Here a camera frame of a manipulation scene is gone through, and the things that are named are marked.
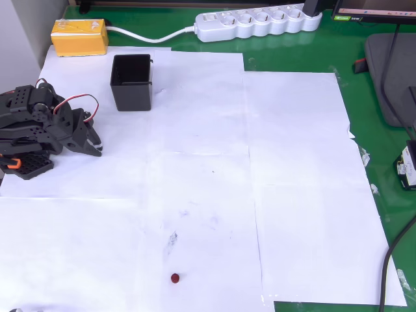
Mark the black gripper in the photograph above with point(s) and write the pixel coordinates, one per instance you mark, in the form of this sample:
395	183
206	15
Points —
78	139

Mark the small red object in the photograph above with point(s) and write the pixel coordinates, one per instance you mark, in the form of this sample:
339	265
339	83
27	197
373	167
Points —
175	278

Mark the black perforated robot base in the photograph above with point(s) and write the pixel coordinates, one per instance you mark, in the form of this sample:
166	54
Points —
32	166

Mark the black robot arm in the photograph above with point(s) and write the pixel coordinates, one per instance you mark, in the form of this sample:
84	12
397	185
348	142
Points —
19	97

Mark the black square cup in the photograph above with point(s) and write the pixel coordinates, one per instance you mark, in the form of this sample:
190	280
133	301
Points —
133	94

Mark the yellow cardboard box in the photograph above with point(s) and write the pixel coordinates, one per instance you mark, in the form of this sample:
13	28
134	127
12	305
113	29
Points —
79	40

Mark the black white small device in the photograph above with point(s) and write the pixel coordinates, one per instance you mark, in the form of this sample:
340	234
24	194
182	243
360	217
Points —
408	169

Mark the orange clamp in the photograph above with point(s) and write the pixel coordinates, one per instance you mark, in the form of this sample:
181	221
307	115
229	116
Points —
13	163

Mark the white power strip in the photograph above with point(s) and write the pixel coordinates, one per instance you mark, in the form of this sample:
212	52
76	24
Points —
253	24

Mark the black plug adapter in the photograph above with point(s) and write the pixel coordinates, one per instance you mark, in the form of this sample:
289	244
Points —
312	7

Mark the red black tag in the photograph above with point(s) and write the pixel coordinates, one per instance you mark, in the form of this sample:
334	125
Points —
360	66

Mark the black screen with green sticker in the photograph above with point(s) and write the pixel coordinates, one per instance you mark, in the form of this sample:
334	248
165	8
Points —
373	8

